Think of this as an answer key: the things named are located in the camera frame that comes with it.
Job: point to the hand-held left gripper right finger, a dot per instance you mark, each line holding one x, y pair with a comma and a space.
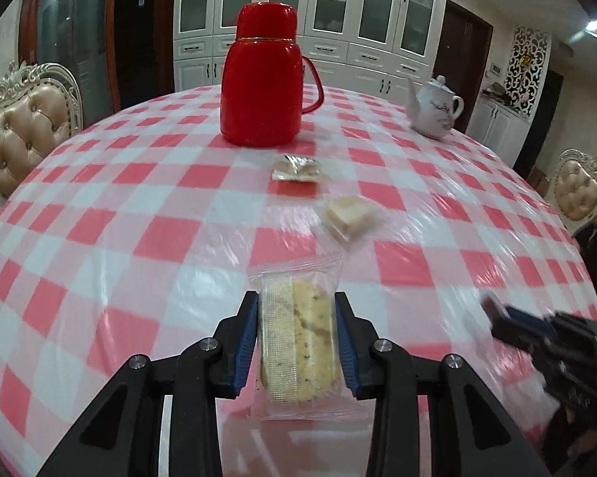
348, 350

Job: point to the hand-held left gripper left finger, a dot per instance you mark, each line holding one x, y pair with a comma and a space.
246, 348

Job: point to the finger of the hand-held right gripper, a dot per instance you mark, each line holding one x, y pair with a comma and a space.
517, 340
519, 315

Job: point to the clear cookie packet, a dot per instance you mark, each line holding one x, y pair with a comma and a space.
298, 338

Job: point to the beige cake packet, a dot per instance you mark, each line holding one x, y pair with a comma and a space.
350, 217

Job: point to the ornate beige tufted chair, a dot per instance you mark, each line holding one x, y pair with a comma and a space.
579, 189
25, 134

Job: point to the red white checked tablecloth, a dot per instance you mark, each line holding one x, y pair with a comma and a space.
129, 238

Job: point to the low white cabinet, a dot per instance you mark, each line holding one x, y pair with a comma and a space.
499, 131

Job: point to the white floral teapot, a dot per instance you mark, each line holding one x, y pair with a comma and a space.
435, 112

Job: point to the white lattice screen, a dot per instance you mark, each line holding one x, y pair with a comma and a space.
526, 74

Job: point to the dark wooden door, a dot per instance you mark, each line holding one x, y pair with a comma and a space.
457, 64

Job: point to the red thermos jug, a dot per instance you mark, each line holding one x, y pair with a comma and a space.
261, 84

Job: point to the ceiling spot light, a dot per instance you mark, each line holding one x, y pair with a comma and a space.
593, 25

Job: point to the white glass-door cabinet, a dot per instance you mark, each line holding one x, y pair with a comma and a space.
328, 5

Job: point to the wooden glass sliding door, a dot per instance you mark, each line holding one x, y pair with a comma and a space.
80, 35

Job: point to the small wall control panel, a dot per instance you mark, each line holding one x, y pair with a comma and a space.
497, 68

